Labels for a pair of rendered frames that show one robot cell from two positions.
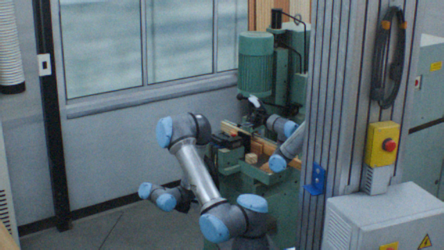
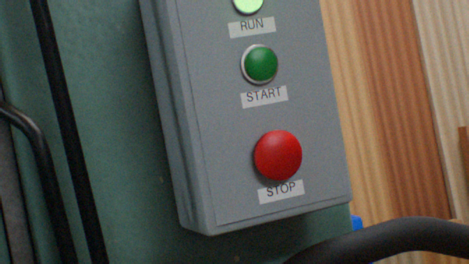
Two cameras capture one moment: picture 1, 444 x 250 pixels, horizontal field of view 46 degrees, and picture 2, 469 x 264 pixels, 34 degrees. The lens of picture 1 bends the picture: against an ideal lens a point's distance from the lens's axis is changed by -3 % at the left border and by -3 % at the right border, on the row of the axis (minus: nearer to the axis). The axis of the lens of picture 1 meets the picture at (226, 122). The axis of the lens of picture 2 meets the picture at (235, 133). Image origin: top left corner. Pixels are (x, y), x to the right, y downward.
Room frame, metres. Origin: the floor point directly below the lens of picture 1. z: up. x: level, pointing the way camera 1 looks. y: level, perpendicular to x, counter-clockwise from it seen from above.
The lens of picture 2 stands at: (2.26, -0.62, 1.40)
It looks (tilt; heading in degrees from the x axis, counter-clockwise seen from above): 3 degrees down; 18
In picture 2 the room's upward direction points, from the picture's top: 10 degrees counter-clockwise
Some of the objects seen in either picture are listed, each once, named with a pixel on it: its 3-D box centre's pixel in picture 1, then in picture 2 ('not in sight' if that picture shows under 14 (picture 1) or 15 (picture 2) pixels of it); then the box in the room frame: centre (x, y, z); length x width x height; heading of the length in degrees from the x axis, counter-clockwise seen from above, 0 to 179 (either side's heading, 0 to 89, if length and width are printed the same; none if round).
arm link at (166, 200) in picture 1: (166, 198); not in sight; (2.08, 0.26, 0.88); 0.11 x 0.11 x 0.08; 37
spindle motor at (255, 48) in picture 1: (255, 64); not in sight; (2.64, -0.14, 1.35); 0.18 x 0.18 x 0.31
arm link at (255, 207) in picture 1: (250, 213); not in sight; (1.78, -0.10, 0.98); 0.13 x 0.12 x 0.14; 127
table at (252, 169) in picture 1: (238, 157); not in sight; (2.56, -0.06, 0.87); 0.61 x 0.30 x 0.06; 39
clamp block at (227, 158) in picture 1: (225, 153); not in sight; (2.51, 0.00, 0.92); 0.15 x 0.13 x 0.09; 39
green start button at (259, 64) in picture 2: not in sight; (260, 63); (2.70, -0.50, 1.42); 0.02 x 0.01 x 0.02; 129
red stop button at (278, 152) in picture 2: not in sight; (278, 155); (2.70, -0.50, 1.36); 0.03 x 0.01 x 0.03; 129
